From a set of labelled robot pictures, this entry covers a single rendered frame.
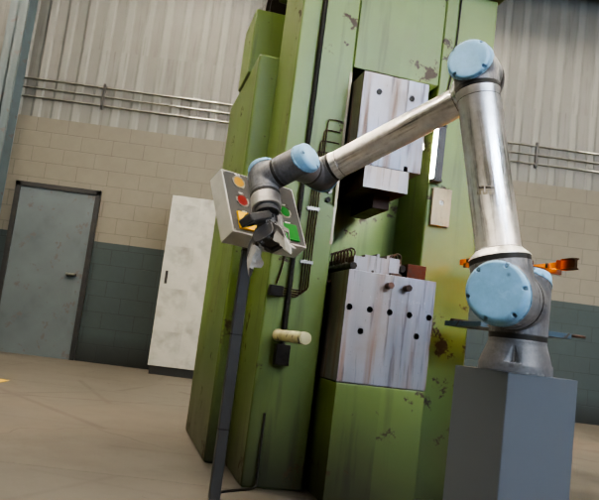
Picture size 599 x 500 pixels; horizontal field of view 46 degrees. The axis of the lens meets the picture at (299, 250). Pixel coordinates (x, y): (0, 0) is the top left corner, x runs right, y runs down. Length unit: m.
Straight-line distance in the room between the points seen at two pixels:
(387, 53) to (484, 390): 1.85
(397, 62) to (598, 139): 7.10
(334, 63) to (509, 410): 1.87
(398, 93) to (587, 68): 7.49
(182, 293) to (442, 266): 5.44
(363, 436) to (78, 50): 7.84
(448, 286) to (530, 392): 1.41
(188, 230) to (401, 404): 5.77
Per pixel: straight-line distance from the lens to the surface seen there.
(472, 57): 1.90
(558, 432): 1.91
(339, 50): 3.21
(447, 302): 3.17
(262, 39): 3.88
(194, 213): 8.37
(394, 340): 2.86
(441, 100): 2.06
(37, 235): 9.37
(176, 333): 8.27
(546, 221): 9.67
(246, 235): 2.50
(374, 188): 2.95
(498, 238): 1.75
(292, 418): 2.96
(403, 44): 3.32
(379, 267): 2.90
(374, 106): 3.02
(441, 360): 3.16
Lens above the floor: 0.62
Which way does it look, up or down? 7 degrees up
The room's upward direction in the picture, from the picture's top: 7 degrees clockwise
